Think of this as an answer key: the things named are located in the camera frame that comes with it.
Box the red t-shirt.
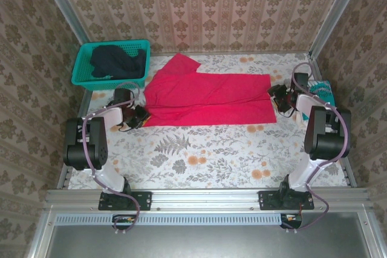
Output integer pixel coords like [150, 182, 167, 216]
[141, 53, 276, 127]

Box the folded cream t-shirt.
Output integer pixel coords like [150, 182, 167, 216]
[294, 109, 311, 127]

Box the folded teal printed t-shirt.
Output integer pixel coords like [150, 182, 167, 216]
[307, 80, 336, 106]

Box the navy blue t-shirt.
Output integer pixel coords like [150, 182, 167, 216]
[89, 45, 146, 80]

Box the teal plastic laundry basket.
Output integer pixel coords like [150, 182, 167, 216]
[71, 39, 151, 92]

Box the floral table cover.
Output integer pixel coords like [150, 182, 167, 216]
[68, 53, 348, 189]

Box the small controller board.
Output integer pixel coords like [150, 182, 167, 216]
[281, 214, 303, 227]
[113, 214, 137, 225]

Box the grey metal sheet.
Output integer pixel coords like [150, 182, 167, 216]
[45, 213, 374, 258]

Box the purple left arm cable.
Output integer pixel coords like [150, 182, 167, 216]
[81, 82, 141, 234]

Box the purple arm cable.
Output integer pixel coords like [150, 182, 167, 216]
[81, 82, 141, 234]
[291, 62, 353, 234]

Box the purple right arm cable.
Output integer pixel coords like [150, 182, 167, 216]
[291, 62, 353, 234]

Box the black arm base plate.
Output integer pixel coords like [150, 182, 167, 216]
[258, 190, 315, 210]
[98, 190, 152, 211]

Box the aluminium mounting rail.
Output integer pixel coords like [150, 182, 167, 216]
[45, 188, 371, 210]

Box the aluminium frame post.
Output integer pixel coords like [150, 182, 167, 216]
[310, 0, 368, 57]
[35, 0, 95, 54]

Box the grey slotted cable duct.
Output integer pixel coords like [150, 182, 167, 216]
[56, 213, 282, 225]

